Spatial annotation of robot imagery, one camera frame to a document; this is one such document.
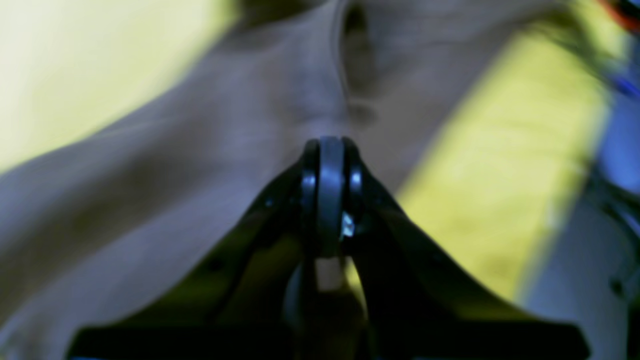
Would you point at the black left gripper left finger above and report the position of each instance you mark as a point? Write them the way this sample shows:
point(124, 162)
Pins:
point(229, 307)

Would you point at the brown T-shirt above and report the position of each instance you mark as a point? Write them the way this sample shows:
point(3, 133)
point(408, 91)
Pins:
point(94, 230)

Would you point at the yellow table cloth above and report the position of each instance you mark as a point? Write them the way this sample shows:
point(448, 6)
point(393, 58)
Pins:
point(495, 191)

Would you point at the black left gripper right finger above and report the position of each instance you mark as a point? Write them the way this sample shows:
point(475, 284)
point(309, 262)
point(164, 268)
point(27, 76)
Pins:
point(421, 304)

